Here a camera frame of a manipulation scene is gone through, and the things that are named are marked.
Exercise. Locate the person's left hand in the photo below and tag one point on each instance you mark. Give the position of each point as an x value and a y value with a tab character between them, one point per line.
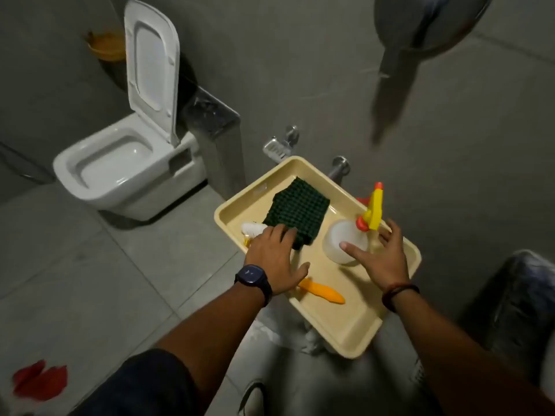
273	262

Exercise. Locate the person's right hand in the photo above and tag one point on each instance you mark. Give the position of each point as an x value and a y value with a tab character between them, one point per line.
386	264

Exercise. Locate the person's right thumb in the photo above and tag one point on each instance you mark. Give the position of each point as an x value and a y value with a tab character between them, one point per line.
354	252

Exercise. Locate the person's left middle finger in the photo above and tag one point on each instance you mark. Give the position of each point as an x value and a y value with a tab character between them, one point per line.
278	234

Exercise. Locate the person's left thumb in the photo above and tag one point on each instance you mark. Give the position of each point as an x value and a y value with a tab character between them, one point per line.
300	272

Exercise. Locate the person's left forearm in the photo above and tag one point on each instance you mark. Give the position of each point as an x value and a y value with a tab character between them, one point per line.
216	333

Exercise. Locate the person's right forearm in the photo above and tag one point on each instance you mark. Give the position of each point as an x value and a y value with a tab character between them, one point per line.
455	359

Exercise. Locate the white yellow-triggered spray bottle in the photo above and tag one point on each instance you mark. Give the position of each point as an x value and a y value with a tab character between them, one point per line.
342	242

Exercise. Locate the green checked cloth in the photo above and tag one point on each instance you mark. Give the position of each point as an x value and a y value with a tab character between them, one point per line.
299	207

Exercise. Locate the dark blue wrist watch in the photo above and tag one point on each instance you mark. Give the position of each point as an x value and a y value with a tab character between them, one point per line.
253	278

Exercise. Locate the beige plastic tray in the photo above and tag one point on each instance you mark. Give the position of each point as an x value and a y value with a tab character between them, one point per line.
347	320

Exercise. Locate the chrome hand shower sprayer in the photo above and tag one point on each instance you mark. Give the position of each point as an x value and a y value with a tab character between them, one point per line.
279	147

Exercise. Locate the grey polished cistern ledge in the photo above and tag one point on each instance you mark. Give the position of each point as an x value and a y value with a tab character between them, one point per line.
216	129

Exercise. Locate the white shoe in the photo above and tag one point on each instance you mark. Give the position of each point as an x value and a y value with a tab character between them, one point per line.
253	400

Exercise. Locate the white toilet bowl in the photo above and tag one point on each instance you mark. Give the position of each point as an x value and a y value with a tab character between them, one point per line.
125	173

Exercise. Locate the black plastic bin bag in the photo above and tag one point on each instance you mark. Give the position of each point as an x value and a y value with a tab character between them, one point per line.
520	311

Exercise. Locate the black flush plate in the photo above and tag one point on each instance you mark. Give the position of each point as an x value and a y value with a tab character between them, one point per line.
187	82

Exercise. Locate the dark blue shirt sleeve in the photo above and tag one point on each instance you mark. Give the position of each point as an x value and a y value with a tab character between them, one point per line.
143	385

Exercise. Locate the white toilet lid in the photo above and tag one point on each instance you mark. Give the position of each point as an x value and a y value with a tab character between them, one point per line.
151	69

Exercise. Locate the red object on floor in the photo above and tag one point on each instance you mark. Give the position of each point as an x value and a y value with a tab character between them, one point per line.
41	381

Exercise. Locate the chrome wall valve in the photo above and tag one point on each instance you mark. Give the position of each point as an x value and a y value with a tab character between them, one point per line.
339	167

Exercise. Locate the round grey wall fixture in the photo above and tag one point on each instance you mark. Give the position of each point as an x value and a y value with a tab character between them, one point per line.
416	21

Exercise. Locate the orange wall holder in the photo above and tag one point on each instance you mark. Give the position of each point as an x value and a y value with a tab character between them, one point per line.
106	46

